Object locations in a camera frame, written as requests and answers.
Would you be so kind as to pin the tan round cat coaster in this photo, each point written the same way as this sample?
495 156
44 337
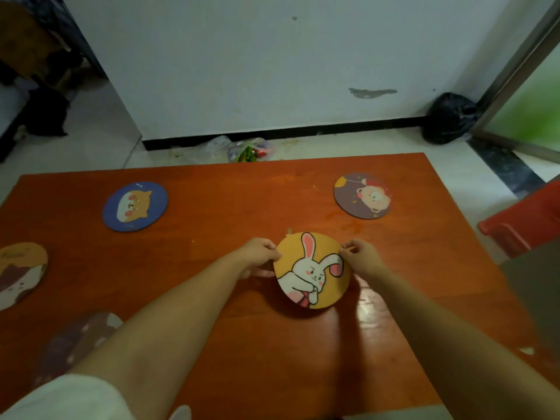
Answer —
17 273

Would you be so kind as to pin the metal door frame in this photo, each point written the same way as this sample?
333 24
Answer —
512 74

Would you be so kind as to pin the blue round dog coaster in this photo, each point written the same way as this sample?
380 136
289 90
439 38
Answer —
135 206

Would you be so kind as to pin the yellow round rabbit coaster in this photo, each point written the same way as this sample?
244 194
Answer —
313 271

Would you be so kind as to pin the person's right hand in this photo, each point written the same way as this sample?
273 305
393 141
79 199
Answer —
363 258

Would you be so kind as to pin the red plastic stool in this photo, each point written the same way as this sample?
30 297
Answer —
523 220

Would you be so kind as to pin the grey chair seat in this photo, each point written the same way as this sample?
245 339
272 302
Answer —
536 293

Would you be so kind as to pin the dark purple round coaster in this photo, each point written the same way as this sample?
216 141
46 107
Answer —
74 345

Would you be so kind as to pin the person's right forearm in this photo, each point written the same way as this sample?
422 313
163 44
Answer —
455 345

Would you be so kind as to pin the purple round bear coaster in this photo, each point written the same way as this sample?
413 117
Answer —
362 195

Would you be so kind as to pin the white sleeve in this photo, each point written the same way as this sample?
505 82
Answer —
61 400

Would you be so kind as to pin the clear plastic bag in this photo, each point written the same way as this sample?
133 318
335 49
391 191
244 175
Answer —
236 149

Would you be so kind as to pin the person's right fingers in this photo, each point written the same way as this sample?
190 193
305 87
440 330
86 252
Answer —
352 251

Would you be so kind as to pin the person's left hand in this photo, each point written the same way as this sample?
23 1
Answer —
256 255

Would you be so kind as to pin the black garbage bag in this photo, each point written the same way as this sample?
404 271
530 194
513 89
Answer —
450 118

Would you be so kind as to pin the person's left fingers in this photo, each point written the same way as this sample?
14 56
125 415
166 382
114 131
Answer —
269 253

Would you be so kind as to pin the person's left forearm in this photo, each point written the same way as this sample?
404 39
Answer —
175 328

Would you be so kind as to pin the dark furniture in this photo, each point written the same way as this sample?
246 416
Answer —
37 69

